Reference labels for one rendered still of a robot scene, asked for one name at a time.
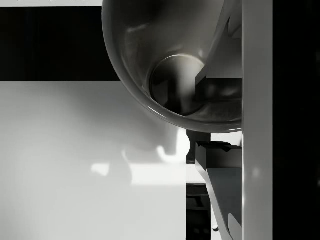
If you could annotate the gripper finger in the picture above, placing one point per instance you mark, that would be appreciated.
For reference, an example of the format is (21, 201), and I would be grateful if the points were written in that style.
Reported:
(220, 87)
(220, 160)

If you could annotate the black mug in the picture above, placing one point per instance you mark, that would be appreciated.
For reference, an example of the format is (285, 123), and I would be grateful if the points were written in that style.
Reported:
(140, 50)

